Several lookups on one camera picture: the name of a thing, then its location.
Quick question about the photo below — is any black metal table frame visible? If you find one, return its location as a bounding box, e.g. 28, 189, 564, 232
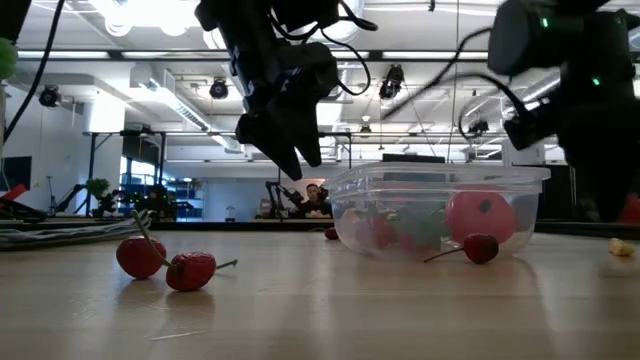
0, 214, 640, 240

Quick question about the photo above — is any green lettuce in bowl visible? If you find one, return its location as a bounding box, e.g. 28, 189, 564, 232
0, 37, 19, 82

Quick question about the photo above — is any black metal rack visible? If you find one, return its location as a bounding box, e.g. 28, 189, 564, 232
82, 129, 169, 217

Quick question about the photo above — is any small yellow toy vegetable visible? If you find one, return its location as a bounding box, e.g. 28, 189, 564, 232
608, 237, 637, 258

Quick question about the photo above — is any red toy apple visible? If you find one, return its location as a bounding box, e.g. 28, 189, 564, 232
444, 191, 517, 246

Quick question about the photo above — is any person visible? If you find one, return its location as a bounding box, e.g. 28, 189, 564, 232
298, 182, 334, 219

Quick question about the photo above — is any grey folded cloth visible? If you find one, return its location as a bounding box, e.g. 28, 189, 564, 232
0, 208, 153, 252

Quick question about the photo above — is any black wall monitor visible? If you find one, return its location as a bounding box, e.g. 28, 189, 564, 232
0, 155, 33, 193

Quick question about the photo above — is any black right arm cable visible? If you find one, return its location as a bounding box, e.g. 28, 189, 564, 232
382, 27, 526, 146

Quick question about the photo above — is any thin black cable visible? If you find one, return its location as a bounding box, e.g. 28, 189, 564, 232
2, 0, 67, 144

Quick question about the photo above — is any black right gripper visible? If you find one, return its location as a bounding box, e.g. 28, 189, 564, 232
556, 64, 640, 222

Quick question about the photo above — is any green background plant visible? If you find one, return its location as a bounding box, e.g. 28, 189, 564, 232
85, 177, 112, 201

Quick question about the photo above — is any clear plastic tupperware container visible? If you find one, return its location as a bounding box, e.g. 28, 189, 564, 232
327, 162, 552, 262

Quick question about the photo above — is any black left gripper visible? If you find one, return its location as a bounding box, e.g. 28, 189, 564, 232
227, 42, 341, 182

